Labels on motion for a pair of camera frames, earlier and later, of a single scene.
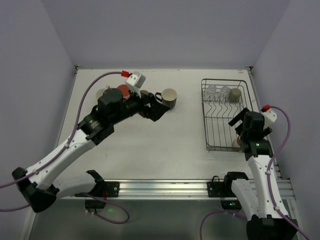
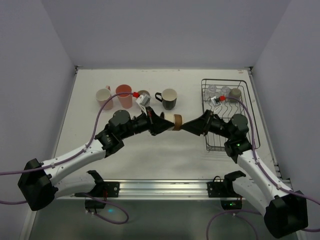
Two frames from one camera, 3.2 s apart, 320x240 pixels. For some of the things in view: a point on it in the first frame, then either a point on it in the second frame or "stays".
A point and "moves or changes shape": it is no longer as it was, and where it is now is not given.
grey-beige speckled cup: x=235 y=94 stays
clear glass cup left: x=210 y=94 stays
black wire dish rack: x=223 y=100 stays
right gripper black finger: x=239 y=118 to x=198 y=126
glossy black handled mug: x=168 y=97 stays
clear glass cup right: x=225 y=92 stays
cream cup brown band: x=239 y=141 moves or changes shape
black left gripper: x=146 y=106 to x=152 y=121
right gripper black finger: x=238 y=130 to x=203 y=119
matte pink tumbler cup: x=125 y=90 stays
